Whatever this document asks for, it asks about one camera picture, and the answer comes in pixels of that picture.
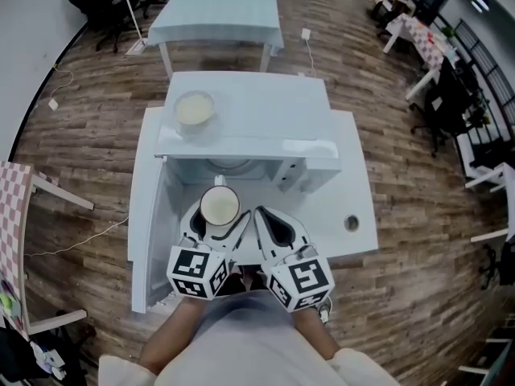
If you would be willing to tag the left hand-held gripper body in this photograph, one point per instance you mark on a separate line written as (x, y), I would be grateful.
(193, 269)

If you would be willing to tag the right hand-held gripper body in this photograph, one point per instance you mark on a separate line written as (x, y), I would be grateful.
(303, 282)

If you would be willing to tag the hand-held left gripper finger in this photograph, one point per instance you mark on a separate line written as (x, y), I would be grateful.
(235, 235)
(192, 231)

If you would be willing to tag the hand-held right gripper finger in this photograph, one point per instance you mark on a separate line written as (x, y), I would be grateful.
(299, 239)
(262, 239)

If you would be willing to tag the white cup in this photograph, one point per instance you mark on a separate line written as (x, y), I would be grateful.
(220, 206)

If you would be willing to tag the white microwave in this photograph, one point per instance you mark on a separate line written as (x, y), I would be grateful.
(249, 107)

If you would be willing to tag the person's left forearm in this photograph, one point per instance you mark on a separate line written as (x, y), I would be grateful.
(173, 332)

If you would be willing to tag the person's right forearm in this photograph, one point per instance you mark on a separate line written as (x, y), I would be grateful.
(314, 332)

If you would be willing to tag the glass microwave turntable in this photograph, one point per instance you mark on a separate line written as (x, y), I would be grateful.
(235, 166)

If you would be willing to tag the person's white shoe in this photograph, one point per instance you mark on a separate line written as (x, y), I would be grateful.
(325, 307)

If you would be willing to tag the person's grey shirt torso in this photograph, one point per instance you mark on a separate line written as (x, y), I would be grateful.
(245, 336)

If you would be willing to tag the white bowl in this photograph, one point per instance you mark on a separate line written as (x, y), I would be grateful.
(194, 111)

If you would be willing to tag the table with pink checkered cloth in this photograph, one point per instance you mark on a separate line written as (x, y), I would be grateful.
(14, 215)
(426, 38)

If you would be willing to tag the white power adapter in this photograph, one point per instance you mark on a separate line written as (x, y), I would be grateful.
(306, 34)
(53, 104)

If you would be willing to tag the black bag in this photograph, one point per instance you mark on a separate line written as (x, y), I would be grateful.
(24, 356)

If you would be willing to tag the white side table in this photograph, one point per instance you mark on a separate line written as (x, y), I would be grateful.
(489, 175)

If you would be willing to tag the table with pale blue cloth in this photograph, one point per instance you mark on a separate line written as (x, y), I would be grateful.
(217, 10)

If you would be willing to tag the black metal rack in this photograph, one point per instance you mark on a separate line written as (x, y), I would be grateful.
(489, 71)

